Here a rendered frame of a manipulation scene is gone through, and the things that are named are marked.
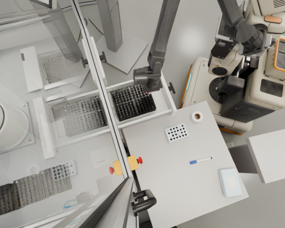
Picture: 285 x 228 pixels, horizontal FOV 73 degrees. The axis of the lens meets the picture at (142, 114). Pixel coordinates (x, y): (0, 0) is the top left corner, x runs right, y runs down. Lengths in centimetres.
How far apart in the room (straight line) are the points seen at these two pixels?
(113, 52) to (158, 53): 147
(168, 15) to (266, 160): 103
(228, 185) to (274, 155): 37
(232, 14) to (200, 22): 178
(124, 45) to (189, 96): 98
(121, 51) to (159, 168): 149
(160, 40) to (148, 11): 186
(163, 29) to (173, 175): 79
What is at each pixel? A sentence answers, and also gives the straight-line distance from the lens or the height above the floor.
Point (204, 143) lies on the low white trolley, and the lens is 126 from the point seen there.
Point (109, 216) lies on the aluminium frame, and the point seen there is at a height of 175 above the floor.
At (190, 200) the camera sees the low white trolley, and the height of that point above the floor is 76.
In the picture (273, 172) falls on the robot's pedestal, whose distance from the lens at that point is 143.
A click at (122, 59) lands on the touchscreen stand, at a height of 4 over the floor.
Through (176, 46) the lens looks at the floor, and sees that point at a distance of 241.
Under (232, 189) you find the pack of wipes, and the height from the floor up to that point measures 80.
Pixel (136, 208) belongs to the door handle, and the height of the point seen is 154.
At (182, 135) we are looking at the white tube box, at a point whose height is 77.
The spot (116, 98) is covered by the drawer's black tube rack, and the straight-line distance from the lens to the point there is 111.
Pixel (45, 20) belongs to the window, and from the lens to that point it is 25.
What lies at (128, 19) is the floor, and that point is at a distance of 260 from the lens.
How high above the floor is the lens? 193
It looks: 74 degrees down
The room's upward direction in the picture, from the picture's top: 7 degrees clockwise
